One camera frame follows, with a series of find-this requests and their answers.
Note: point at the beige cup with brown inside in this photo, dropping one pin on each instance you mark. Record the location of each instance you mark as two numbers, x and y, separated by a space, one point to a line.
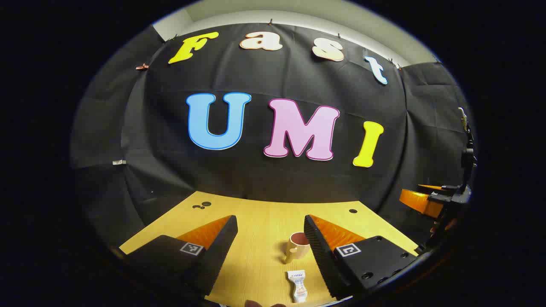
298 247

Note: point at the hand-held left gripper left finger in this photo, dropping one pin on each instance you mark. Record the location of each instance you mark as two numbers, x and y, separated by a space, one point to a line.
219 251

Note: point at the yellow wooden desktop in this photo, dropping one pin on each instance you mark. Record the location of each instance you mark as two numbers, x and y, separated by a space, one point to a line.
260 230

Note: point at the copper cloth clip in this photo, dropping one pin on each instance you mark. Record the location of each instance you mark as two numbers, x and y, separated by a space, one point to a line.
142 66

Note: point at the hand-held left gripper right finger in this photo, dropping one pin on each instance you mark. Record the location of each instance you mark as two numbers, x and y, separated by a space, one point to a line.
318 251

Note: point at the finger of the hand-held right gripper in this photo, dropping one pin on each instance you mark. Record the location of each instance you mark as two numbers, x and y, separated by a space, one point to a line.
420 202

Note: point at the white cloth clip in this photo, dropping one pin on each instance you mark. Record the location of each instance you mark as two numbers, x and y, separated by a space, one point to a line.
118 162

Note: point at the white toothpaste tube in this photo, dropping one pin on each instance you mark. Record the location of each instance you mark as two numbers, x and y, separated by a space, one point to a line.
298 288

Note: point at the black backdrop cloth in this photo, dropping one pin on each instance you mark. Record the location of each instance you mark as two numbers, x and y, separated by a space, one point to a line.
256 170

